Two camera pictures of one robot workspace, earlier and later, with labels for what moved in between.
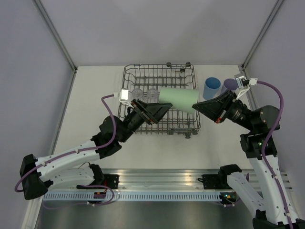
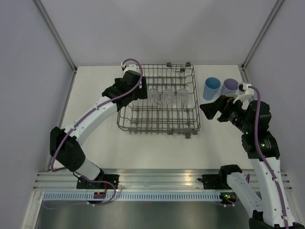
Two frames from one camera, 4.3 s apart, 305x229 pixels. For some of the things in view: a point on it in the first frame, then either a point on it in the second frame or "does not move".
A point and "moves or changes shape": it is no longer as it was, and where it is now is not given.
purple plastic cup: [229, 84] does not move
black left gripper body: [137, 117] → [140, 93]
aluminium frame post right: [272, 14] does not move
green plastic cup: [181, 99] moves or changes shape
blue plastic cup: [212, 85] does not move
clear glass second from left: [152, 95] does not move
